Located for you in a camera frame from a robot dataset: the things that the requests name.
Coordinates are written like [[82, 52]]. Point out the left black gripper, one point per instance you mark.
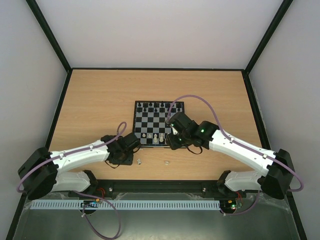
[[129, 161]]

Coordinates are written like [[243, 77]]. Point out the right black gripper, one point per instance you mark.
[[172, 141]]

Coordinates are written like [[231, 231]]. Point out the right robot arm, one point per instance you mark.
[[270, 171]]

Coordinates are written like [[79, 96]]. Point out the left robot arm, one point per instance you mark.
[[51, 171]]

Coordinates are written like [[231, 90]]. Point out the left circuit board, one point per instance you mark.
[[93, 203]]

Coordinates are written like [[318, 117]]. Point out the green circuit board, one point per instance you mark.
[[236, 205]]

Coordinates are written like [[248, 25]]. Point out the black and silver chessboard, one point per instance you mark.
[[153, 122]]

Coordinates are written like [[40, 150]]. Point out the grey slotted cable duct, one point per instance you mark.
[[55, 204]]

